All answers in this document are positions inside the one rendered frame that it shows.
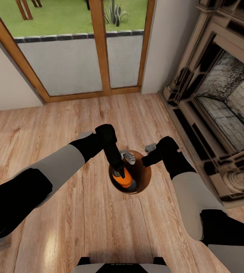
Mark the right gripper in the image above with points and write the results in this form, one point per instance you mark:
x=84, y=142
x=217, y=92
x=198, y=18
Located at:
x=149, y=160

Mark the wood fireplace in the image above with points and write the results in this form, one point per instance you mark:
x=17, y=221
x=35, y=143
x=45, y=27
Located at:
x=205, y=100

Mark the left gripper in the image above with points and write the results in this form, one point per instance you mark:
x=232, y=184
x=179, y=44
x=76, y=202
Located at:
x=116, y=162

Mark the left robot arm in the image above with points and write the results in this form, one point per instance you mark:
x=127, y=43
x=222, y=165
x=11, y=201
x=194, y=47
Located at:
x=32, y=186

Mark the door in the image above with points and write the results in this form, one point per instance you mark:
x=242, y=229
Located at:
x=78, y=49

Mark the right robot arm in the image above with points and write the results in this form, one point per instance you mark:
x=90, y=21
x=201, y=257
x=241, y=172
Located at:
x=203, y=216

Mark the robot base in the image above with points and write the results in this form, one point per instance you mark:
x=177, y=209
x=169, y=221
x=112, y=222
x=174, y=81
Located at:
x=158, y=266

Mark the trash can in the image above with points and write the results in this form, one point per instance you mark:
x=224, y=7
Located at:
x=141, y=173

